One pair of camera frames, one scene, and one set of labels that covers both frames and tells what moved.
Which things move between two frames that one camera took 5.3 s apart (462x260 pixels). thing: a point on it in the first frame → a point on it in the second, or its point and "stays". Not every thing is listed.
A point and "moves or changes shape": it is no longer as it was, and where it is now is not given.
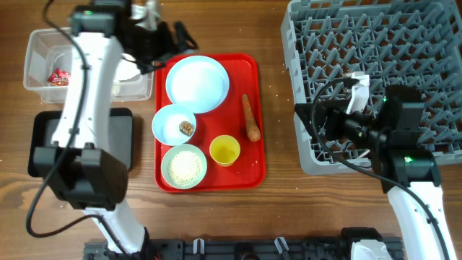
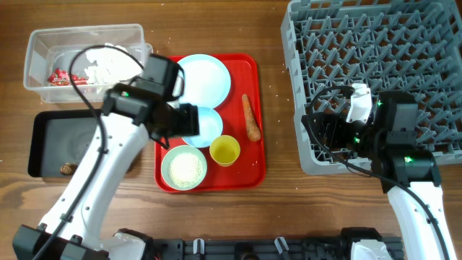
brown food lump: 186,128 moves or changes shape
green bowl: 184,167 stays
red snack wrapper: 59,78 stays
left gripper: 169,47 → 189,123
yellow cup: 224,149 stays
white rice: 185,168 stays
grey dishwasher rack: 414,43 stays
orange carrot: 253,130 stays
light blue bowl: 166,124 moves or changes shape
